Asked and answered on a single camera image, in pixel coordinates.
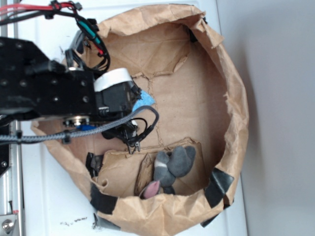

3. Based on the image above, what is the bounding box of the grey plush toy animal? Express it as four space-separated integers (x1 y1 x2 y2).
139 146 196 199

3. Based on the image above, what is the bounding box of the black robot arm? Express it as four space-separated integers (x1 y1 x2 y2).
0 37 145 146

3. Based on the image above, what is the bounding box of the red and black wire bundle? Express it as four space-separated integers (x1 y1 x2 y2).
0 0 111 72

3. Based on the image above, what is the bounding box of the brown paper bag bin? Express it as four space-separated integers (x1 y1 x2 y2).
45 4 249 236

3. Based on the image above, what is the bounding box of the grey braided cable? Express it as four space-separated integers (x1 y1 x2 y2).
0 105 160 146

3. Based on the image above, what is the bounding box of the blue sponge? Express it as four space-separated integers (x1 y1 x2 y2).
132 90 156 112

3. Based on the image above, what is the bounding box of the metal rail frame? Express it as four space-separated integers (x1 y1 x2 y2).
0 14 25 236

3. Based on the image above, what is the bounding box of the black gripper white tape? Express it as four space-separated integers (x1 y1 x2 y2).
93 67 143 143

